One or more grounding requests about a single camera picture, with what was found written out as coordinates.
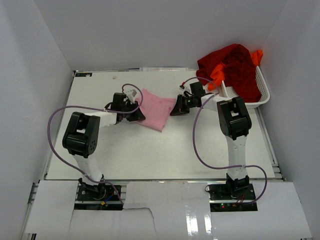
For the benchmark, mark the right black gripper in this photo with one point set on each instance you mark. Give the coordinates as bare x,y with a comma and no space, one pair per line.
179,108

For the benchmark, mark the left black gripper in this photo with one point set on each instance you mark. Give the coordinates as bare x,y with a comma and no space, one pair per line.
137,115

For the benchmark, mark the pink t shirt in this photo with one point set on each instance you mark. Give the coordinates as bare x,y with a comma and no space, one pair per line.
156,110

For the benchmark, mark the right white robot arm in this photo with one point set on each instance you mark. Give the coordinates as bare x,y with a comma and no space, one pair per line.
234,122

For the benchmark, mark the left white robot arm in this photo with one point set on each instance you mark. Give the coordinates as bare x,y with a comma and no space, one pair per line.
81,135

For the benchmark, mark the orange t shirt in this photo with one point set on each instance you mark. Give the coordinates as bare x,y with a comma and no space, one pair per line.
237,69

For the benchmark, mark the white plastic basket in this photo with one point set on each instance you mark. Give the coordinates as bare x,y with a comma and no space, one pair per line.
229,92

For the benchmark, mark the black label sticker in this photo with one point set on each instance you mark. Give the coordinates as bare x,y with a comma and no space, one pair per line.
83,74

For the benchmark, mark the dark red t shirt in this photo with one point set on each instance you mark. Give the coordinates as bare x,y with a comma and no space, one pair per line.
207,64

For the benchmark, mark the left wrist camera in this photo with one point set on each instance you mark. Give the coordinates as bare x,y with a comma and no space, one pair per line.
131,95

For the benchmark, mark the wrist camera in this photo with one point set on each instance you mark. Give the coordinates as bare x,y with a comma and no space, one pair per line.
184,89
131,95

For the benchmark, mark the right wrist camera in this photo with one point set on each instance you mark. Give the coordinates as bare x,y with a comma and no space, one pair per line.
184,89

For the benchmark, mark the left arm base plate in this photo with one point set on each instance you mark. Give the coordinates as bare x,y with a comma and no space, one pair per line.
101,197

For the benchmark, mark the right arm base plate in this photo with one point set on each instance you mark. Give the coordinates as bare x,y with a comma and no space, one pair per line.
221,199

